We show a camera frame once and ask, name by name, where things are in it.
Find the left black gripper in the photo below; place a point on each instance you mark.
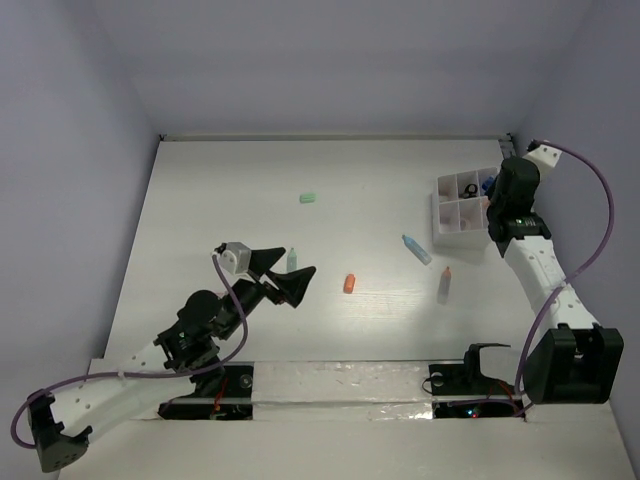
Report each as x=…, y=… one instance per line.
x=290, y=286

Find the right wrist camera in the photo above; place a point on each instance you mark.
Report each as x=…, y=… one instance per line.
x=543, y=156

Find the white compartment organizer box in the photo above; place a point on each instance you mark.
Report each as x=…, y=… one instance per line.
x=448, y=207

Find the green eraser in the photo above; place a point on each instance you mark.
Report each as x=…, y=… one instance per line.
x=307, y=198

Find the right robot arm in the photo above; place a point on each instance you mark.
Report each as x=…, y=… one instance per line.
x=567, y=356

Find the green highlighter marker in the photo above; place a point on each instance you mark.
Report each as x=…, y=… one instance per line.
x=291, y=261

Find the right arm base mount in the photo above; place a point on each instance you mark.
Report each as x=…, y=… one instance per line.
x=466, y=378

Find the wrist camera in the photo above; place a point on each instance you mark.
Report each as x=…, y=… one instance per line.
x=543, y=156
x=233, y=257

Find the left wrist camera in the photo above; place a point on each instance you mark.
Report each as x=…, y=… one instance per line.
x=233, y=257

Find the blue cap glue pen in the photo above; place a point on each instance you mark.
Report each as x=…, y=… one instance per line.
x=487, y=184

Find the orange eraser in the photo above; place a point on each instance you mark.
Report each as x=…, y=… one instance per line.
x=349, y=284

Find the orange cap grey marker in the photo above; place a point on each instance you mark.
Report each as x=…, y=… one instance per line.
x=444, y=286

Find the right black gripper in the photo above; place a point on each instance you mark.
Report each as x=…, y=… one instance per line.
x=494, y=189

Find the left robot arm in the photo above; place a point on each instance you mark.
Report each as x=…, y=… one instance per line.
x=67, y=417

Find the black scissors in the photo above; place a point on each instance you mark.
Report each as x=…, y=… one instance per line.
x=469, y=191

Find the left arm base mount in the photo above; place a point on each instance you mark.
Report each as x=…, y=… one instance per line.
x=226, y=397

